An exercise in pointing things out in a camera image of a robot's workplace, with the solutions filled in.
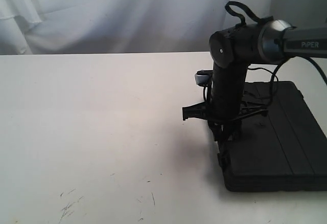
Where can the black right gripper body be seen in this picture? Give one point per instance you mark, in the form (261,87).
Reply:
(223,111)

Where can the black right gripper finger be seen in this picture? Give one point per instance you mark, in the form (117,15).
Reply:
(217,130)
(236,132)

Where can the black plastic tool case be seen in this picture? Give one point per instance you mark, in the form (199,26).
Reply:
(283,151)

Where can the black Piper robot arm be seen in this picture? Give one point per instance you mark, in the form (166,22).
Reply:
(233,51)

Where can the white backdrop curtain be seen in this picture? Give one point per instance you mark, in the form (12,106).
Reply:
(132,26)

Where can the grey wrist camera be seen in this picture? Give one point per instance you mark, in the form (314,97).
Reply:
(202,77)

